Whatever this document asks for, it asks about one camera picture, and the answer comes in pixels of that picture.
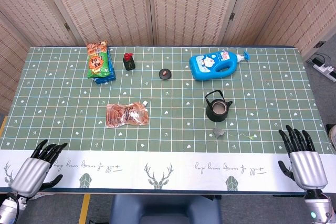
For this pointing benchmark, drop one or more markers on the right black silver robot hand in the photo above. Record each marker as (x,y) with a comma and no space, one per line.
(307,167)

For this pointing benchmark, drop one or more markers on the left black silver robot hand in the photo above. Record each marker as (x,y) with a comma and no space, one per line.
(31,172)

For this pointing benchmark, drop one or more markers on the grey pyramid tea bag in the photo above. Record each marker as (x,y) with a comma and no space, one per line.
(218,132)

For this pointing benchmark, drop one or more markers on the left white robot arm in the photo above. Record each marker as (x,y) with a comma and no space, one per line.
(8,209)

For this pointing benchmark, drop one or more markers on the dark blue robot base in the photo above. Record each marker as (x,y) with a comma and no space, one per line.
(165,209)

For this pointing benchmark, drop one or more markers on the black teapot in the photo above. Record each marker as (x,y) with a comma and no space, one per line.
(211,115)

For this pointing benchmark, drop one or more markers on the green orange snack bag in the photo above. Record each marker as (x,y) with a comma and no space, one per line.
(98,61)

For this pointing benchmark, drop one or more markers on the small black round lid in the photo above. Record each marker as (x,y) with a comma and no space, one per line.
(165,75)

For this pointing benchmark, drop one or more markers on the white shoe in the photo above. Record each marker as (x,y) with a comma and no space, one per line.
(333,134)

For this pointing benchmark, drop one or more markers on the white power strip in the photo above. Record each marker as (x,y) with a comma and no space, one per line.
(326,70)

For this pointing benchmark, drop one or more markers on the brown spout pouch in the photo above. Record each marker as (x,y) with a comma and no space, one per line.
(126,115)

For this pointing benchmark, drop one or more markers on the blue snack package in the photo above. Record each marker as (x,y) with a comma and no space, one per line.
(107,78)

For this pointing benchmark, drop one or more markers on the green grid tablecloth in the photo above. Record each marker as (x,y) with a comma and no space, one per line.
(168,140)

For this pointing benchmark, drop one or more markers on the blue detergent bottle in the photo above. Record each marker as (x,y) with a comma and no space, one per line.
(204,65)

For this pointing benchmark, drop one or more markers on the black bottle with red cap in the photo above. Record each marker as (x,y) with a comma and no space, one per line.
(129,64)

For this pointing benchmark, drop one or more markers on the bamboo folding screen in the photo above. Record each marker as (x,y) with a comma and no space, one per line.
(105,6)

